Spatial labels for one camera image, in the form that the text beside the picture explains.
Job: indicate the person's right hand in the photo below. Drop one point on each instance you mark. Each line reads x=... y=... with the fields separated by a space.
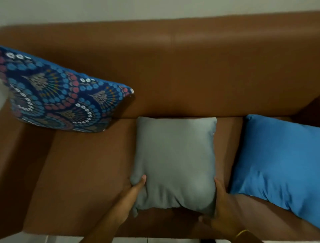
x=223 y=210

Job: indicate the person's left hand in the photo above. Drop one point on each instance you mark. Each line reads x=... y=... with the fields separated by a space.
x=122 y=202

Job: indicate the person's right thumb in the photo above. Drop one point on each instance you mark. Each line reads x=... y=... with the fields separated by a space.
x=219 y=187

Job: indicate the person's left thumb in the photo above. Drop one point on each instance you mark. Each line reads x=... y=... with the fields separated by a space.
x=139 y=183

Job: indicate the grey cushion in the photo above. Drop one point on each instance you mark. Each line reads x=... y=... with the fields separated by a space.
x=175 y=160

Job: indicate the person's left forearm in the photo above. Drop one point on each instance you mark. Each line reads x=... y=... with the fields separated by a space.
x=100 y=229

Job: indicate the person's right forearm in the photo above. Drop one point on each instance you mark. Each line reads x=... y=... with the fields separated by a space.
x=250 y=237

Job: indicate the gold bangle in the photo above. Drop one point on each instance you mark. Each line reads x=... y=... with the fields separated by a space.
x=241 y=234

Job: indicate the plain blue cushion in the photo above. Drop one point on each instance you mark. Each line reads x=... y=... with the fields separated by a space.
x=280 y=160

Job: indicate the brown leather sofa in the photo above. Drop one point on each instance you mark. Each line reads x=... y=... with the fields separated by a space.
x=205 y=75

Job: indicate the blue patterned cushion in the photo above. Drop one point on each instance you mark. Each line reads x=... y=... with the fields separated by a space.
x=55 y=95

